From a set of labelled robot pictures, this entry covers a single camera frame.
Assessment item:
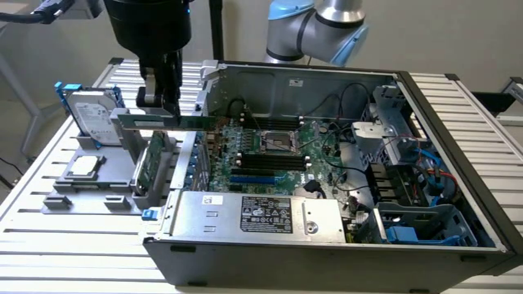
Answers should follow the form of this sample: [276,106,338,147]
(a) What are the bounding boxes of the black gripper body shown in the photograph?
[102,0,193,69]

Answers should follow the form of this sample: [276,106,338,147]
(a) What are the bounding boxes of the green RAM stick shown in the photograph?
[117,113,224,132]

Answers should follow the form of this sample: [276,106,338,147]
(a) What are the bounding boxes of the black RAM slot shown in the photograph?
[237,160,308,167]
[237,164,308,172]
[237,153,306,159]
[242,115,302,121]
[237,156,306,164]
[242,118,302,124]
[242,124,304,130]
[242,121,302,127]

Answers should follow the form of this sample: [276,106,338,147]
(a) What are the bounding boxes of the long blue expansion slot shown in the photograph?
[229,175,274,185]

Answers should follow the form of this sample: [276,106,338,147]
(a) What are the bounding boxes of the black vertical pole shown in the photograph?
[209,0,225,61]

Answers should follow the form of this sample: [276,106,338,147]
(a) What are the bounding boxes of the green graphics card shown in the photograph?
[133,130,169,197]

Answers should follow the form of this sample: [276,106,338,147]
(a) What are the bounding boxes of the silver CPU chip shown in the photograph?
[66,155,106,179]

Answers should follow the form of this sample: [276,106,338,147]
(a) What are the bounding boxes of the CPU socket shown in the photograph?
[256,129,302,154]

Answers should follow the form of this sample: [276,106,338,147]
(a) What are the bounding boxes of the grey parts rack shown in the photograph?
[38,107,186,216]

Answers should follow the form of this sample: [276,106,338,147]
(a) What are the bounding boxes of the green Dell motherboard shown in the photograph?
[182,118,370,215]

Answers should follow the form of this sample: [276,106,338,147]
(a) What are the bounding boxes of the grey metal drive cage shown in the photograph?
[349,85,430,168]

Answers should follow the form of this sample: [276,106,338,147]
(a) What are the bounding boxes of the black fan shroud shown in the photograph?
[365,162,430,206]

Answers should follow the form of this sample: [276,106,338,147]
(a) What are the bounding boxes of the black open PC case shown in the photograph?
[140,59,523,286]

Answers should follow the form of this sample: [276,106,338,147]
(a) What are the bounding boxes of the blue disk bay latch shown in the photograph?
[384,225,418,245]

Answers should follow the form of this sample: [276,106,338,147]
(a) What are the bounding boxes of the grey disk bay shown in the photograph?
[372,201,480,246]

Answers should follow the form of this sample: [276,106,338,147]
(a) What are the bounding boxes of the short black wire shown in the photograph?
[226,98,246,119]

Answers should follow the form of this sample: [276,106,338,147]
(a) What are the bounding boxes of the hard disk in blue bracket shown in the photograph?
[52,80,125,148]

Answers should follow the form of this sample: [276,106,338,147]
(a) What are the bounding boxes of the white desk leg frame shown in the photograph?
[0,21,68,157]

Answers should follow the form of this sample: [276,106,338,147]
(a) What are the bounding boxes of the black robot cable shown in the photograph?
[0,0,66,25]

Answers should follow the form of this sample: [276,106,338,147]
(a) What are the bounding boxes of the black floor cable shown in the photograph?
[0,156,26,189]

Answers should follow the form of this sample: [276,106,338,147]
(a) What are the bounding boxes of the long black wire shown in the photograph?
[332,81,373,129]

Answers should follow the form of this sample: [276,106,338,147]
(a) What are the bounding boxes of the blue wire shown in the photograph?
[409,146,444,206]

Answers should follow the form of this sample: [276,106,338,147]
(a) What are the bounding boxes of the red wire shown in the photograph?
[430,170,458,192]

